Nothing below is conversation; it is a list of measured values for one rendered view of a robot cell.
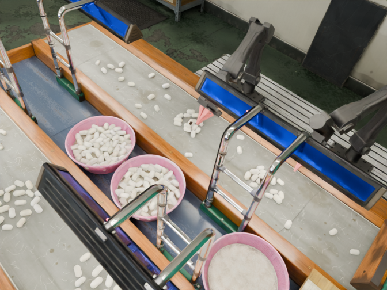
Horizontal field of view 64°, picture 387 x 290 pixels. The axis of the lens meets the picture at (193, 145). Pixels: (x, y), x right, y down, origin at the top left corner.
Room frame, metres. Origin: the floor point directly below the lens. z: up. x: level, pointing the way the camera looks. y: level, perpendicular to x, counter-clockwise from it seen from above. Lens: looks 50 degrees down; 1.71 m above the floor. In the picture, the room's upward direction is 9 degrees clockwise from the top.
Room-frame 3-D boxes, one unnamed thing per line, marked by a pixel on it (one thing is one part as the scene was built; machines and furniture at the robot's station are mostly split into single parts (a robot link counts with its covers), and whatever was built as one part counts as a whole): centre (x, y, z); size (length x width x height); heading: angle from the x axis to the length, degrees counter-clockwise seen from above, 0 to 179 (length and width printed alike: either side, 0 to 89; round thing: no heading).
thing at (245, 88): (1.31, -0.24, 0.71); 0.20 x 0.07 x 0.08; 53
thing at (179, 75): (1.13, -0.06, 0.67); 1.81 x 0.12 x 0.19; 54
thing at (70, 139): (0.75, 0.36, 0.72); 0.27 x 0.27 x 0.10
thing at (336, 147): (0.96, -0.72, 0.71); 0.20 x 0.07 x 0.08; 53
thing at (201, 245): (0.27, 0.04, 0.90); 0.20 x 0.19 x 0.45; 54
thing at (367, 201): (0.65, -0.25, 1.08); 0.62 x 0.08 x 0.07; 54
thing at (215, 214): (0.59, -0.20, 0.90); 0.20 x 0.19 x 0.45; 54
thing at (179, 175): (0.59, 0.14, 0.72); 0.27 x 0.27 x 0.10
